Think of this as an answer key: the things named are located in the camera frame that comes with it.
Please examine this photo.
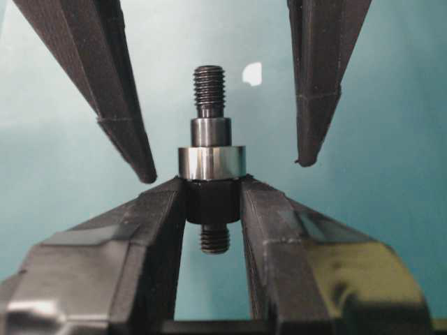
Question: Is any black threaded metal shaft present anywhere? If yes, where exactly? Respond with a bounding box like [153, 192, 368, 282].
[178, 65, 246, 255]

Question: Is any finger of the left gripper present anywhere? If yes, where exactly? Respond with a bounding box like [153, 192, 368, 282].
[287, 0, 371, 166]
[15, 1, 156, 184]

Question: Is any silver metal washer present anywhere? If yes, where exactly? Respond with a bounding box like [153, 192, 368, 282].
[178, 146, 246, 181]

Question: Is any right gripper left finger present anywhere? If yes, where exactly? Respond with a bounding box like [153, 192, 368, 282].
[1, 178, 185, 334]

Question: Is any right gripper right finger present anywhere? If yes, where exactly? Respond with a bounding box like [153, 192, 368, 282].
[240, 177, 433, 334]

